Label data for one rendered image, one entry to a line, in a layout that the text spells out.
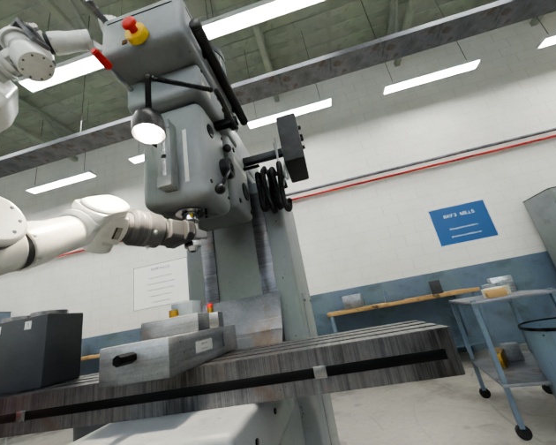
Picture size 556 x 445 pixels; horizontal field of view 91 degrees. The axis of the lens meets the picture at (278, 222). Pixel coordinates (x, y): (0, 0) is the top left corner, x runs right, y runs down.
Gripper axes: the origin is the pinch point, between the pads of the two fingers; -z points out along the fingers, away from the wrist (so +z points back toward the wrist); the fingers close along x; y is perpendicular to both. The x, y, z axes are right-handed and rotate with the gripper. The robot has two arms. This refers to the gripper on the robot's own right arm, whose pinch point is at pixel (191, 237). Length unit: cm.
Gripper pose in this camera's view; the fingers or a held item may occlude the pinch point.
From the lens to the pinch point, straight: 82.9
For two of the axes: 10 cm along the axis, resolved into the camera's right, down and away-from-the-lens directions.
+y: 1.6, 9.3, -3.3
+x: -7.9, 3.2, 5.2
